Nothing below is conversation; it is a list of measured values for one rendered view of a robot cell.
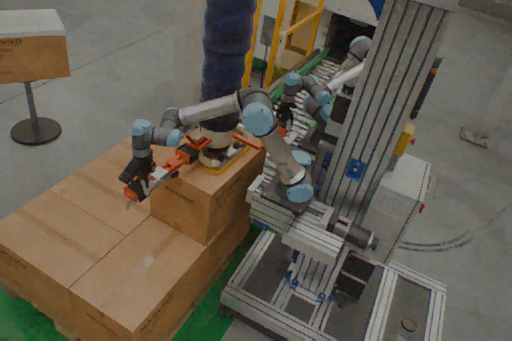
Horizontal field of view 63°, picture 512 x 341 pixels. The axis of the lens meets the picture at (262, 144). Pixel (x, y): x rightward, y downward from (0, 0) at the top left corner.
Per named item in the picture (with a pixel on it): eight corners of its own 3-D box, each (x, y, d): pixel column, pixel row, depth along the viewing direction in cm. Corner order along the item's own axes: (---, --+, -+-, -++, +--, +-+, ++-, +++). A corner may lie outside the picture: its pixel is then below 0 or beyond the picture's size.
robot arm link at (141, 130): (150, 130, 164) (128, 127, 163) (150, 151, 171) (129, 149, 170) (154, 119, 170) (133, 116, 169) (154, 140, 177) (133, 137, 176)
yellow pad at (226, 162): (236, 140, 250) (238, 134, 247) (251, 147, 246) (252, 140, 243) (202, 168, 225) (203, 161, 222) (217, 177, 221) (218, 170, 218)
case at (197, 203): (210, 163, 291) (215, 115, 267) (259, 189, 278) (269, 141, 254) (149, 213, 246) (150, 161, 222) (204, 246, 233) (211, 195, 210)
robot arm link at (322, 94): (395, 67, 228) (320, 111, 221) (382, 58, 235) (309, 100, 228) (395, 50, 220) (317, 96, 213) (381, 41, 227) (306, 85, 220)
